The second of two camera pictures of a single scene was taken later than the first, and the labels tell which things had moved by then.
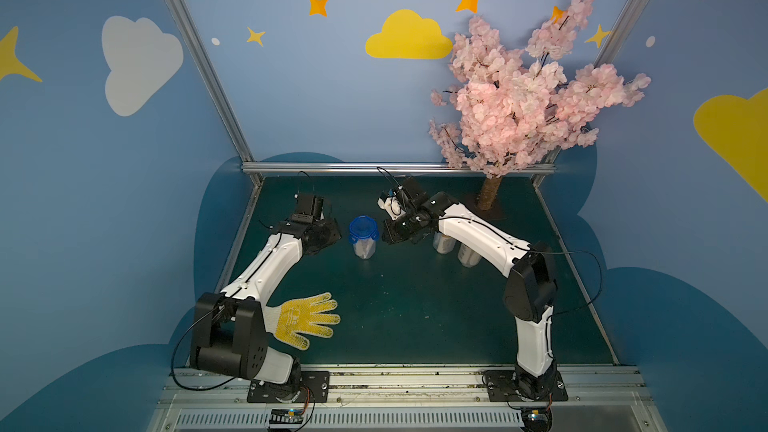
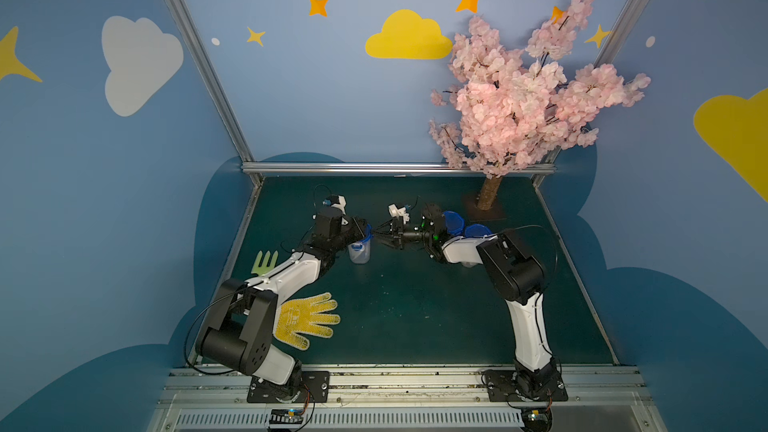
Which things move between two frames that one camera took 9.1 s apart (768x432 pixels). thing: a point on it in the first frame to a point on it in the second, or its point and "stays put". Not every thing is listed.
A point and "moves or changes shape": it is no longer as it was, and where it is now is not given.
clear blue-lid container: x=363 y=236 moves or changes shape
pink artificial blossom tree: x=514 y=110 stays put
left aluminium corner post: x=199 y=48 stays put
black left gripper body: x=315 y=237 to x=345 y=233
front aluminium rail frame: x=407 y=398 stays put
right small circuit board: x=536 y=418 stays put
